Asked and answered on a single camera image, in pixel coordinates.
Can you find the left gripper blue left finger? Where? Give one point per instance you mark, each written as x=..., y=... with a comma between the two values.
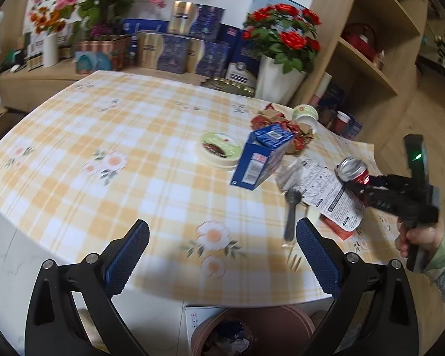
x=122, y=255

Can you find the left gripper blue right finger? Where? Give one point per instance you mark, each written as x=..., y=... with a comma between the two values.
x=321, y=254

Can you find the white printed package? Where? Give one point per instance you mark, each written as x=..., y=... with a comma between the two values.
x=321, y=188

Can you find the crushed red soda can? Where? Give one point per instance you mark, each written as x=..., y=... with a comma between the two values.
x=353, y=175

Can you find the black plastic spoon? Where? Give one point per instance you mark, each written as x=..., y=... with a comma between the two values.
x=288, y=179

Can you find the small blue cardboard box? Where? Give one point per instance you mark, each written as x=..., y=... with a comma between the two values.
x=261, y=156

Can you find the brown red wrapper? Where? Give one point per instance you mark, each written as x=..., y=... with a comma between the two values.
x=302, y=134

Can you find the green white paper cup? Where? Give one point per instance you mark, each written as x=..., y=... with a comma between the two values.
x=305, y=114

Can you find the yogurt tub lid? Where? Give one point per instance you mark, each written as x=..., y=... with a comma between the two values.
x=219, y=150

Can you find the dark red trash bin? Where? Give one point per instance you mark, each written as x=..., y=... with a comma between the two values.
x=282, y=330

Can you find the person's right hand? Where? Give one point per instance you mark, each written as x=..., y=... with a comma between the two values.
x=428, y=237

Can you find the purple small box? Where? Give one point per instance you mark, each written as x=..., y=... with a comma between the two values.
x=352, y=130

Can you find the red cup with white lid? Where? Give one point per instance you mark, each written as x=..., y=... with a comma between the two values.
x=340, y=122

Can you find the yellow plaid floral tablecloth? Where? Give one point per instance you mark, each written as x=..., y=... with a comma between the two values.
x=114, y=148

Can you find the stack of paper cups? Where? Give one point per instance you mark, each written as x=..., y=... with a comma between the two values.
x=320, y=90

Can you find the clear glass bottle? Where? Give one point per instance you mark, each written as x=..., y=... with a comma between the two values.
x=379, y=60

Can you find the red basket on shelf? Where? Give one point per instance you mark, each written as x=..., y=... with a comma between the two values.
x=361, y=37

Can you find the wooden shelf unit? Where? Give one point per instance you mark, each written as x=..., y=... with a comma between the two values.
x=376, y=98

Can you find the white flower pot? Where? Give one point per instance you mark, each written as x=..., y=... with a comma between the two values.
x=273, y=85

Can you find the gold green tray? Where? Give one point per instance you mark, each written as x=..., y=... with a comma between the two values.
x=228, y=86

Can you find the blue white supplement box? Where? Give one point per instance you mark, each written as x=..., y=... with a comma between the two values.
x=242, y=73

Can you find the striped woven basket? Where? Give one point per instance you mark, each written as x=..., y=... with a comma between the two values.
x=109, y=53

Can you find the blue gold gift box left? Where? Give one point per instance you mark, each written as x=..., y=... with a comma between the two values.
x=162, y=51

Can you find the blue gold gift box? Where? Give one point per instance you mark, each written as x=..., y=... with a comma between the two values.
x=162, y=51
x=195, y=20
x=207, y=58

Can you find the red rose plant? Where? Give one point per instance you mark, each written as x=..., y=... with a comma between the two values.
x=285, y=34

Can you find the blue gold gift box right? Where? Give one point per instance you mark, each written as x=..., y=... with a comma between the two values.
x=207, y=58

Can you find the white vase orange flowers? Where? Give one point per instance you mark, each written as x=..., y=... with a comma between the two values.
x=48, y=40

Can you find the blue gold gift box top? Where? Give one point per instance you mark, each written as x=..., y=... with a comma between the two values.
x=195, y=20

